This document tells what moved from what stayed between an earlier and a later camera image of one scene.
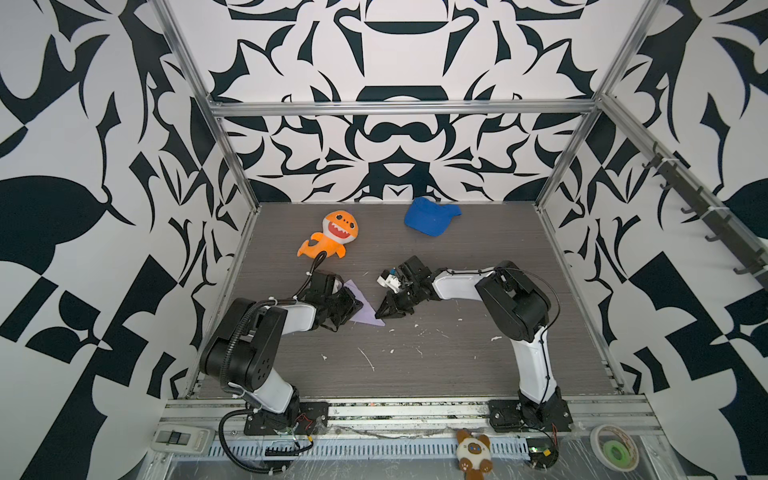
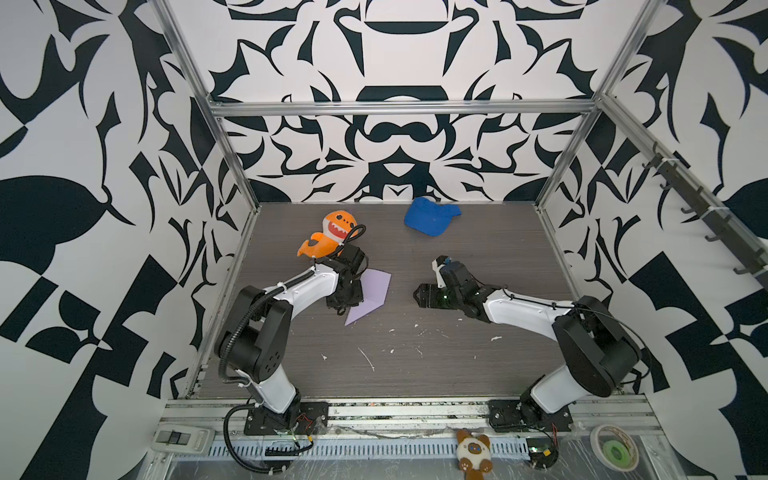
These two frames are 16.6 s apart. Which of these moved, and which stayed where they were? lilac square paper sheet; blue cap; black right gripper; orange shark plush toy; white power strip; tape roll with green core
Moved: lilac square paper sheet; black right gripper
Stayed: blue cap; tape roll with green core; white power strip; orange shark plush toy
